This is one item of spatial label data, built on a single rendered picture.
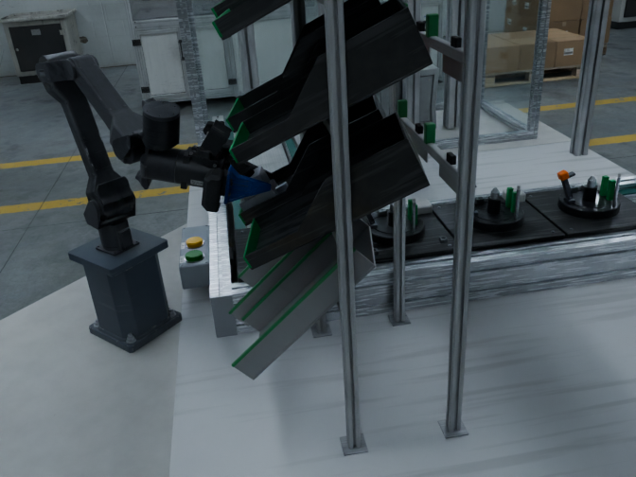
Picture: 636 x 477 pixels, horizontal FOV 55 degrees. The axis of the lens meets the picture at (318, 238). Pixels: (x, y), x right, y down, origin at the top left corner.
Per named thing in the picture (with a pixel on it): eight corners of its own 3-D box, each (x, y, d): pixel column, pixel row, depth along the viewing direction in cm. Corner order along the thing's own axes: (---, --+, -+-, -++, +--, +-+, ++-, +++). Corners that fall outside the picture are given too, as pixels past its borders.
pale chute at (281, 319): (253, 380, 97) (231, 365, 96) (261, 331, 109) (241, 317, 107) (376, 266, 87) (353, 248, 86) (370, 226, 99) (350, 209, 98)
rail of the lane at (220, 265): (216, 338, 129) (209, 294, 124) (213, 185, 208) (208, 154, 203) (242, 334, 130) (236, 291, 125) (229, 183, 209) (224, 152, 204)
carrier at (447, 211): (463, 256, 136) (466, 204, 130) (429, 212, 157) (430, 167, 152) (565, 242, 139) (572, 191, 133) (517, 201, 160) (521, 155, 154)
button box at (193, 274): (183, 290, 140) (178, 266, 137) (185, 248, 159) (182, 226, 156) (213, 286, 141) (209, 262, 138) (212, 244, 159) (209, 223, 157)
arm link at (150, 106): (113, 153, 103) (109, 89, 96) (153, 140, 108) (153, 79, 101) (150, 187, 98) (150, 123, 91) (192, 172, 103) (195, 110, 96)
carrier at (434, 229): (355, 270, 133) (353, 218, 128) (335, 223, 155) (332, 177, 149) (461, 256, 136) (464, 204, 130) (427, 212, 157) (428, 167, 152)
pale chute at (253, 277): (247, 326, 110) (228, 313, 109) (255, 289, 122) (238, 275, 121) (354, 222, 100) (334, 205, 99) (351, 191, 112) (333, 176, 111)
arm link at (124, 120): (34, 73, 113) (37, 27, 105) (77, 64, 118) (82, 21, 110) (117, 190, 106) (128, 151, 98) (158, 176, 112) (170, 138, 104)
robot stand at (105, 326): (88, 332, 134) (66, 252, 125) (141, 301, 144) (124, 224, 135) (132, 354, 126) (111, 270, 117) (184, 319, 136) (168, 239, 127)
